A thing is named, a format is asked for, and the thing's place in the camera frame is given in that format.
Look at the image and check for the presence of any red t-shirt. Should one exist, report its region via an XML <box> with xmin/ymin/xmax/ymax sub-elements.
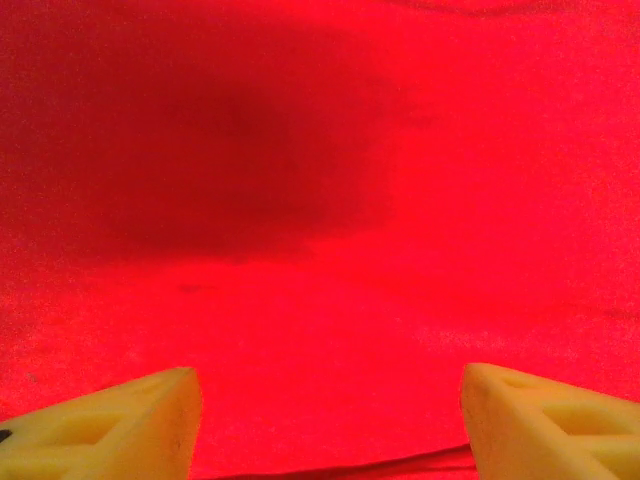
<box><xmin>0</xmin><ymin>0</ymin><xmax>640</xmax><ymax>480</ymax></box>

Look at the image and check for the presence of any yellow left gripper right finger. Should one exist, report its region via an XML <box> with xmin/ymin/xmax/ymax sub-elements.
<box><xmin>459</xmin><ymin>362</ymin><xmax>640</xmax><ymax>480</ymax></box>

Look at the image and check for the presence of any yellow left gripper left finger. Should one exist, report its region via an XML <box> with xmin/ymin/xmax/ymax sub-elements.
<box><xmin>0</xmin><ymin>367</ymin><xmax>203</xmax><ymax>480</ymax></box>

